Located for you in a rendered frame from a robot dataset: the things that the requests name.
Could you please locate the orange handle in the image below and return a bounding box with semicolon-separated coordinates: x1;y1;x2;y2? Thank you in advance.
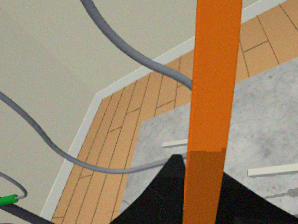
182;0;242;224

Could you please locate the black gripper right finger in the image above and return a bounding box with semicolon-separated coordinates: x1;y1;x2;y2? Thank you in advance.
216;172;298;224

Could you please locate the beige loop with flat handle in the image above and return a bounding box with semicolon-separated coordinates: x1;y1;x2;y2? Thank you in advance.
247;163;298;177
161;139;188;148

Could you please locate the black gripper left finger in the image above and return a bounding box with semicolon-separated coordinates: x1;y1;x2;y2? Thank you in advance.
109;155;186;224

